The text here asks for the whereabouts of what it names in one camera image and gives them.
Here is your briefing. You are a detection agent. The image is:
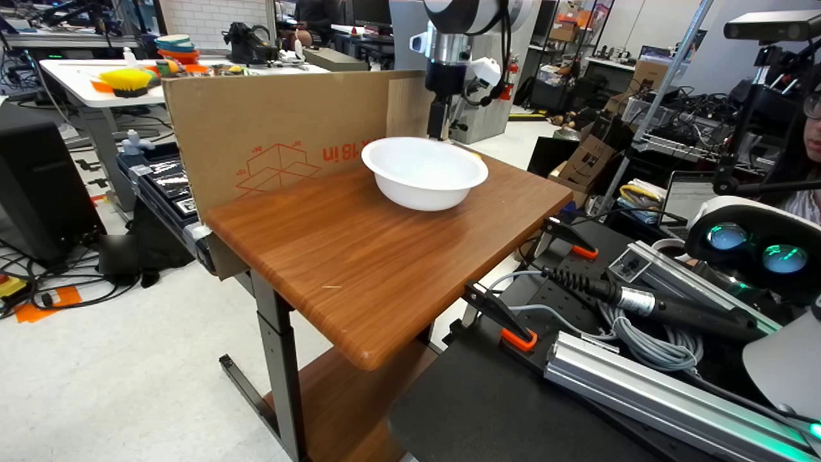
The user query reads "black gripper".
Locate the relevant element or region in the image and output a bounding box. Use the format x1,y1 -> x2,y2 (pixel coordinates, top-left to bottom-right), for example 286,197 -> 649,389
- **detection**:
426,62 -> 464,139

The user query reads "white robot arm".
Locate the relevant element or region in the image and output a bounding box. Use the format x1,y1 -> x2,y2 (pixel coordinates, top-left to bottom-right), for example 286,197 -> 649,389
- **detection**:
425,0 -> 523,139

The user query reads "white plastic bowl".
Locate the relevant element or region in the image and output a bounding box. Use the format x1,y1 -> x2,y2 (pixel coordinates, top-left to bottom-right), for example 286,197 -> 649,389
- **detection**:
363,137 -> 491,214

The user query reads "yellow toy on table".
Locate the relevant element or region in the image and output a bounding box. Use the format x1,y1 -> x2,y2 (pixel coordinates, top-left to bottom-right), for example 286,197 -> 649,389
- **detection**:
94,67 -> 159,97

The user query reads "red fire extinguisher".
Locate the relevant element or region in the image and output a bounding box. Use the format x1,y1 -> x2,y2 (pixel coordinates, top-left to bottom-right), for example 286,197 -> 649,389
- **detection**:
500,57 -> 522,99

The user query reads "small cardboard box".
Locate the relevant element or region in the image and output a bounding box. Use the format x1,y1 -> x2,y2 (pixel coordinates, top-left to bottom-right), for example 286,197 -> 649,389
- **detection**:
557,137 -> 616,193

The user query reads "black clamp orange tip far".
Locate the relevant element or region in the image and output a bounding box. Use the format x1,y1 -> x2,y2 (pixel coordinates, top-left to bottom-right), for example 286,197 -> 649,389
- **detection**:
548,219 -> 599,261

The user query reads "black clamp orange tip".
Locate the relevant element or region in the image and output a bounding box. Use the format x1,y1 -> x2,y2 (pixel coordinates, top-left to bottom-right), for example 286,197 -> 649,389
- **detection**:
548,219 -> 599,261
464,285 -> 539,355

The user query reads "brown cardboard panel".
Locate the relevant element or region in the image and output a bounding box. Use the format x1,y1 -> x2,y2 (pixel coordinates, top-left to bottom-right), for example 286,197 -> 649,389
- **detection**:
165,72 -> 431,216

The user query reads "wooden side table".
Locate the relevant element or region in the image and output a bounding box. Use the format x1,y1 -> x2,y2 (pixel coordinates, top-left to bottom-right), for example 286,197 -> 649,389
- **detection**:
205,160 -> 573,460

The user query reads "black clamp orange tip near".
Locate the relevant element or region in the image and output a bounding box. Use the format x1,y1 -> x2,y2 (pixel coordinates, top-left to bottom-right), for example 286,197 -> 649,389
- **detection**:
464,285 -> 539,355

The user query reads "white VR headset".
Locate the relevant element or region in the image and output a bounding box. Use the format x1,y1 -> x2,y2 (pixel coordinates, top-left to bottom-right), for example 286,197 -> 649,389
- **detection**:
685,196 -> 821,301

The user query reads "black bag on floor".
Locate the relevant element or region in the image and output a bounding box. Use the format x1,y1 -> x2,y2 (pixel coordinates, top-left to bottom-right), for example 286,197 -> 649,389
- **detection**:
95,202 -> 194,287

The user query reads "white background table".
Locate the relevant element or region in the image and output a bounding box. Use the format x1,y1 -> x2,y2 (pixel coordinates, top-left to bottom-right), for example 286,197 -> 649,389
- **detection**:
40,58 -> 330,210

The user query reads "black box left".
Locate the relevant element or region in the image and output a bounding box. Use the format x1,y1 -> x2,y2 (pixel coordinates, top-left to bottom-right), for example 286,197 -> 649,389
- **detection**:
0,106 -> 97,269

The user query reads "silver aluminium rail far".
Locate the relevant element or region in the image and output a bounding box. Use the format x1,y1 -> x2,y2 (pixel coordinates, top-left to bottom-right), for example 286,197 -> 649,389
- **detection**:
609,241 -> 781,336

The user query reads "silver aluminium rail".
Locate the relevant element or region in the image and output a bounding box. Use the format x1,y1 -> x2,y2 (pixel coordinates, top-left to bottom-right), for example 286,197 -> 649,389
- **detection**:
609,241 -> 781,336
545,334 -> 818,462

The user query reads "grey coiled cable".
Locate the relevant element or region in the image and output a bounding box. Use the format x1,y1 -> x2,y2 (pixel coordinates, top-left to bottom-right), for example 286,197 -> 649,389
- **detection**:
599,301 -> 709,374

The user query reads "silver aluminium rail near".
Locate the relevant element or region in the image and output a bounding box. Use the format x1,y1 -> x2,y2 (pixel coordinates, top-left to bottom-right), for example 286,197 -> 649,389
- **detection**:
545,334 -> 818,462

